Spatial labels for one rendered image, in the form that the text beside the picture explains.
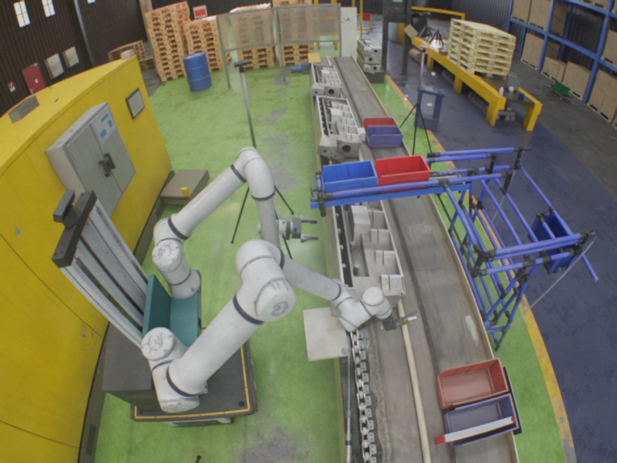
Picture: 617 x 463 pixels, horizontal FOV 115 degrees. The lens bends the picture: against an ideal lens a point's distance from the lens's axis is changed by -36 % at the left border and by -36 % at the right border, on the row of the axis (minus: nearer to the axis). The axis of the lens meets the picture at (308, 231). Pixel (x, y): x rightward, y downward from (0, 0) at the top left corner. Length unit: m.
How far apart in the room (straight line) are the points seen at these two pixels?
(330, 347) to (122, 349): 1.20
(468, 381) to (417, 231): 1.11
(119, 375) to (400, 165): 2.03
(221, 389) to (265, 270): 1.46
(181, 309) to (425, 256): 1.54
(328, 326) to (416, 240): 0.91
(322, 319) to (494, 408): 1.09
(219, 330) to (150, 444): 1.89
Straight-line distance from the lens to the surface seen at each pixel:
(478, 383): 1.81
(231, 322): 0.88
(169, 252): 1.52
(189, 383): 1.11
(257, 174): 1.39
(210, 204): 1.54
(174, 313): 1.66
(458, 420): 1.72
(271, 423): 2.38
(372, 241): 1.88
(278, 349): 2.53
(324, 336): 1.67
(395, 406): 1.64
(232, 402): 2.13
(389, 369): 1.68
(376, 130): 3.19
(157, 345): 1.26
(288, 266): 1.01
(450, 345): 1.82
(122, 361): 1.92
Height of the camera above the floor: 2.33
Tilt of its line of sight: 46 degrees down
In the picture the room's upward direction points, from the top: 4 degrees counter-clockwise
